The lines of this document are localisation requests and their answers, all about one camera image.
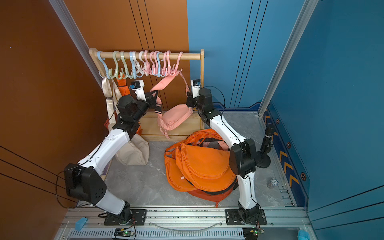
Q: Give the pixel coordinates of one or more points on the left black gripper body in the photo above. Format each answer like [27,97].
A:
[149,102]

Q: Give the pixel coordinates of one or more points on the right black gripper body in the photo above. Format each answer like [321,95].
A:
[193,102]

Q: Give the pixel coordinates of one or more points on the light pink strap bag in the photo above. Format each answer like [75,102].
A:
[174,117]

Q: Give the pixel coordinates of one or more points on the beige sling bag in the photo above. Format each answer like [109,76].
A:
[136,152]

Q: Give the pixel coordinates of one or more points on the bright orange sling bag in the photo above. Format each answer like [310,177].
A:
[174,175]
[204,156]

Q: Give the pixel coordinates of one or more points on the dark orange sling bag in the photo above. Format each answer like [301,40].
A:
[213,198]

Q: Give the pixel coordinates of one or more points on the orange bag with black strap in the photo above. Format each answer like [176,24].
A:
[215,188]

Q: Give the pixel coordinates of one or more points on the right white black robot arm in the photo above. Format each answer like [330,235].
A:
[243,152]

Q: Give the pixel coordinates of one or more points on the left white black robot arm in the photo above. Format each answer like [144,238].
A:
[83,180]

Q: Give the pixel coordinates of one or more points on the green plastic hook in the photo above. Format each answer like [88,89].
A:
[114,73]

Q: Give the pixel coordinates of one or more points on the blue plastic hook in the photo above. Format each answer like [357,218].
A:
[102,60]

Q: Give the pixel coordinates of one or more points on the wooden hanging rack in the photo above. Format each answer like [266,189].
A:
[149,123]

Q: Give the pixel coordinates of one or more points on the black microphone stand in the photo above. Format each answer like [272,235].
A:
[263,161]

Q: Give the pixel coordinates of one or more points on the small round clear cap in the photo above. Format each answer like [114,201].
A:
[272,183]

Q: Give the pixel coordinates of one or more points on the green circuit board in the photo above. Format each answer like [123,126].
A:
[124,233]

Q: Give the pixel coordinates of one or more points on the blue foam block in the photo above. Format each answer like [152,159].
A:
[80,224]

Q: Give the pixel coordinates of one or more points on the teal cloth corner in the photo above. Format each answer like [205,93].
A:
[303,235]

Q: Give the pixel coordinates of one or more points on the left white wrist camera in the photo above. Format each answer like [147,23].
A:
[138,88]

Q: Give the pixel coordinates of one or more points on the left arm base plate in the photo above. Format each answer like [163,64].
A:
[127,218]

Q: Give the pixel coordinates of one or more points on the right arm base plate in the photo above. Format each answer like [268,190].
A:
[253,217]

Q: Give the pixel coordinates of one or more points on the aluminium rail frame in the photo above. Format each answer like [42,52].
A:
[189,223]

